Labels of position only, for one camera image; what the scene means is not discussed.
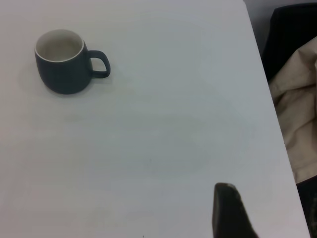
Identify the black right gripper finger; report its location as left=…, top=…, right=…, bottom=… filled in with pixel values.
left=211, top=182, right=260, bottom=238

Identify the beige crumpled cloth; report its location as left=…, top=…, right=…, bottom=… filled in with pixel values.
left=268, top=36, right=317, bottom=184

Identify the dark grey ceramic mug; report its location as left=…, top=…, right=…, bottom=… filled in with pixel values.
left=34, top=29, right=111, bottom=95

